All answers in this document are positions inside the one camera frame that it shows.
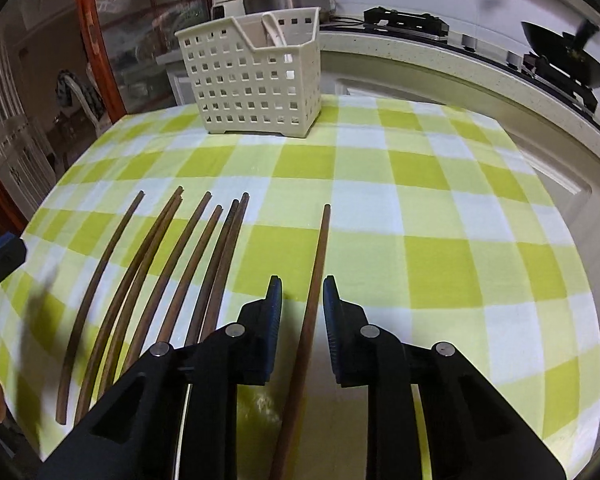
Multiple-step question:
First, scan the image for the white panelled cabinet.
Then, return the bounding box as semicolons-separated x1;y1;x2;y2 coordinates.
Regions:
0;30;57;208

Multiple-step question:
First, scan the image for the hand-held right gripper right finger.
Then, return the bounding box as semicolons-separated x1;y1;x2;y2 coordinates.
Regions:
322;275;566;480

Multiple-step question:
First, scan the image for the white kitchen appliance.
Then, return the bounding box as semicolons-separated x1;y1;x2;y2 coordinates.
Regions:
211;0;252;22

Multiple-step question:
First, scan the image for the white plastic utensil basket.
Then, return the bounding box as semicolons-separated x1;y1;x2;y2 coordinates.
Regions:
175;7;323;138

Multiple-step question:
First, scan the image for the black wok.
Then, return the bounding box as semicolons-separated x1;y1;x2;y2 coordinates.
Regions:
521;19;600;90

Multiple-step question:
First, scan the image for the white plastic spoon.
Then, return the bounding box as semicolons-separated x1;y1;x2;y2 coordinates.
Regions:
260;12;291;48

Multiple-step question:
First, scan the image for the black gas stove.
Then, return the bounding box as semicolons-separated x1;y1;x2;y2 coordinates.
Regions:
363;6;451;42

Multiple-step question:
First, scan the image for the red wooden door frame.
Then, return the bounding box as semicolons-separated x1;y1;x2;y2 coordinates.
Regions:
74;0;127;123

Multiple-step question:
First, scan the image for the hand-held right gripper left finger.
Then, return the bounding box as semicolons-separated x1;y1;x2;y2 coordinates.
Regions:
37;275;284;480

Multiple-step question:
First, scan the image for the striped hanging cloth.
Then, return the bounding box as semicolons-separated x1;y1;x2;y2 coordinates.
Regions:
55;70;107;128

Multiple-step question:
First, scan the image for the green checked tablecloth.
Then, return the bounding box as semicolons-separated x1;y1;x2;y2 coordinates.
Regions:
0;95;600;480

